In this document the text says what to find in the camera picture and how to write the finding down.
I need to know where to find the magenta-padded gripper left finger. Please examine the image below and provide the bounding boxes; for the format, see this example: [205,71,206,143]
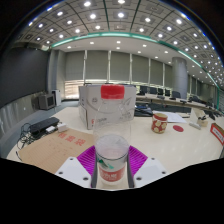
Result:
[54,145,98,189]

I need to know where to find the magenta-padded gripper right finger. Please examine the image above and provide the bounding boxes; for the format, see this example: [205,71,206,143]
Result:
[126,145,168,189]

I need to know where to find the clear red-capped water bottle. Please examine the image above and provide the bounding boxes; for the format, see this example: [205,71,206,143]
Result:
[92,84,131,187]

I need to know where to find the brown paper envelope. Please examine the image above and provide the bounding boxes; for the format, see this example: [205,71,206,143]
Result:
[18,128,96,175]

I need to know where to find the white charger block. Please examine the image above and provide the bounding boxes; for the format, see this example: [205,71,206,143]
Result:
[56,122,69,133]

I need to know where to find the red and cream patterned cup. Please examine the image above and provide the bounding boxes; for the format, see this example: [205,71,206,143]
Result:
[151,112,169,134]

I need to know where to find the flat round red coaster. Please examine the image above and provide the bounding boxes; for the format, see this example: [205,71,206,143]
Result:
[172,124,185,133]

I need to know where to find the black power strip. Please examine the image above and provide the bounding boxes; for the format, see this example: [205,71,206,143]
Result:
[29,116,61,136]

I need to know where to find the white paper sheet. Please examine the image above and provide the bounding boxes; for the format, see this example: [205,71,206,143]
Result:
[153,110,191,125]

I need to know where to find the white cardboard carton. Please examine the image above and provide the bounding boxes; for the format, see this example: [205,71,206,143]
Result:
[78,84,138,131]

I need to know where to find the white open divided box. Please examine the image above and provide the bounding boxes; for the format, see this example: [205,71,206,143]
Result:
[195,113,212,128]

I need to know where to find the grey box monitor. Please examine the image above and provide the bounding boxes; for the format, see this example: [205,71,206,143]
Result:
[37,93,56,111]

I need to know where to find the row of black office chairs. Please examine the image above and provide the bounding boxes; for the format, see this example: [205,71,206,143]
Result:
[138,84,183,100]

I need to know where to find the recessed ceiling lights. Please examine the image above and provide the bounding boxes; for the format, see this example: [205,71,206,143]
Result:
[23,0,224,89]

